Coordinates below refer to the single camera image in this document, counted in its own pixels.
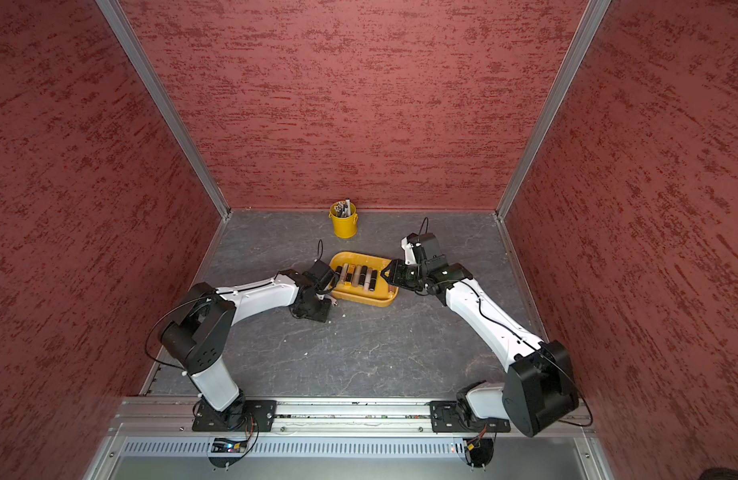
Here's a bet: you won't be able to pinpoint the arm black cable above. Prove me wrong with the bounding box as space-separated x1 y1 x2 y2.
143 238 325 370
418 215 595 428

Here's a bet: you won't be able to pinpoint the aluminium corner post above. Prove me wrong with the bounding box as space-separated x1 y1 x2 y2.
96 0 232 221
496 0 611 224

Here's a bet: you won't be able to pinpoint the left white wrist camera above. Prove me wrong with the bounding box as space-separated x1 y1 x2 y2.
304 260 339 295

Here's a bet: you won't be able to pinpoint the black lipstick group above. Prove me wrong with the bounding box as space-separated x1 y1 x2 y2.
369 270 378 292

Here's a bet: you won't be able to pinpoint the left aluminium corner post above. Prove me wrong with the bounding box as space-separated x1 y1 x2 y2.
96 0 232 221

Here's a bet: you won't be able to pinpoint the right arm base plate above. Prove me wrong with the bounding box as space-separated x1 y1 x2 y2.
429 401 511 434

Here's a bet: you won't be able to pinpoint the right controller connector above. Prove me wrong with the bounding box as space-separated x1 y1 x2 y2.
464 437 495 469

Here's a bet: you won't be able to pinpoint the tan lipstick tube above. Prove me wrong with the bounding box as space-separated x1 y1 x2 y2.
351 265 362 287

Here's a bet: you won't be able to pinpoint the silver grey lipstick tube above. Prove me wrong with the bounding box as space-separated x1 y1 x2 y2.
339 263 349 283

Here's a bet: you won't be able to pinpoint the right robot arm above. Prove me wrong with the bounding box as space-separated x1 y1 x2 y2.
379 260 581 437

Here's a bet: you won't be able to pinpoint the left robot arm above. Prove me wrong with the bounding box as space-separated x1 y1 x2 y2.
158 261 337 413

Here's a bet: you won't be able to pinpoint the black lipstick tube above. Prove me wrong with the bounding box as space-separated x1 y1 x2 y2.
360 265 369 289

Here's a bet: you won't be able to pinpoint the left controller board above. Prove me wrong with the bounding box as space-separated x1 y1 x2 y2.
208 438 249 469

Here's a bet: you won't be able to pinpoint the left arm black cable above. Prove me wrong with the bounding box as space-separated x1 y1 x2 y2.
143 238 325 370

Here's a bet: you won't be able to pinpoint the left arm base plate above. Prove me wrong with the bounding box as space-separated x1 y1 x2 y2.
192 399 278 433

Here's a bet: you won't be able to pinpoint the aluminium front rail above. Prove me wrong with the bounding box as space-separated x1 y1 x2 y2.
108 395 477 438

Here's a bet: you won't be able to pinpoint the pens in yellow cup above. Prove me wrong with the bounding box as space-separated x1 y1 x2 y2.
332 199 353 218

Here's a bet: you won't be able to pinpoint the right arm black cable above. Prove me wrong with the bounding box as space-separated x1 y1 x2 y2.
418 215 595 428

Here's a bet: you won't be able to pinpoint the yellow plastic storage box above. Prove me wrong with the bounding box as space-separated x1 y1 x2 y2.
330 251 399 307

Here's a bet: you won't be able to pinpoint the right aluminium corner post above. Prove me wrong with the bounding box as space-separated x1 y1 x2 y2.
496 0 611 224

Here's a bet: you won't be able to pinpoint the gold black square lipstick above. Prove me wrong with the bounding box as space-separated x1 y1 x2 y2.
345 265 356 285

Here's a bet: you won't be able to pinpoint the yellow pen cup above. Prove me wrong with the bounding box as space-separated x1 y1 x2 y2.
329 202 358 239

